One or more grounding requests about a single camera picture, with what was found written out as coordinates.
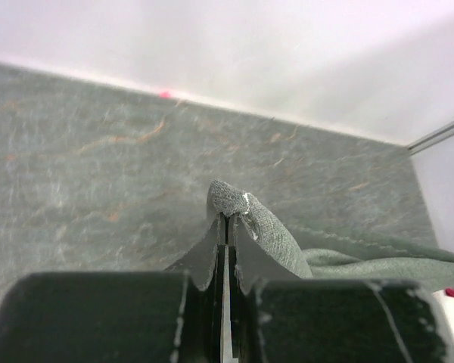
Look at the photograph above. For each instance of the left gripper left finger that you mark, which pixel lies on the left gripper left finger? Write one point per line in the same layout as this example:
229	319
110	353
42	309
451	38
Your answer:
172	315

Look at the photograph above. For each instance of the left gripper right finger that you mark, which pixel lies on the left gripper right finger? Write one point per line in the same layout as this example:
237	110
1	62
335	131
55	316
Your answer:
279	317

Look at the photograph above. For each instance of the grey cloth napkin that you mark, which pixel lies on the grey cloth napkin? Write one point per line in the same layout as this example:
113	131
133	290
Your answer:
328	253

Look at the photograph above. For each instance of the right aluminium frame post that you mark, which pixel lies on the right aluminium frame post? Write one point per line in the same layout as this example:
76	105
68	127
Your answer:
431	139

